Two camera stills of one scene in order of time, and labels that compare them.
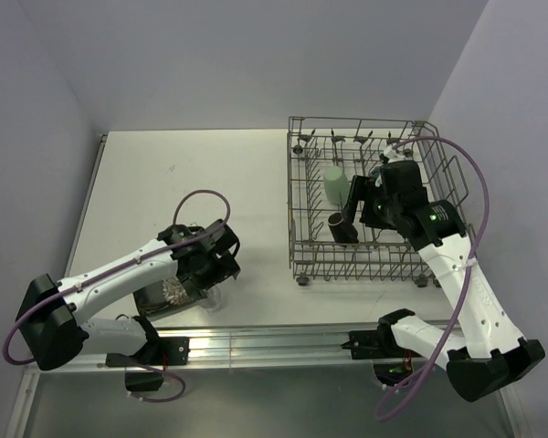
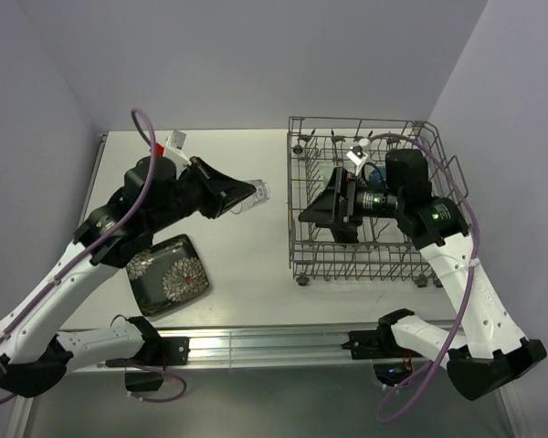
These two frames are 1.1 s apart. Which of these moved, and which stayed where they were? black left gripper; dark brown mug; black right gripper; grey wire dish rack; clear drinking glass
Moved: clear drinking glass; black left gripper; black right gripper
Stayed: dark brown mug; grey wire dish rack
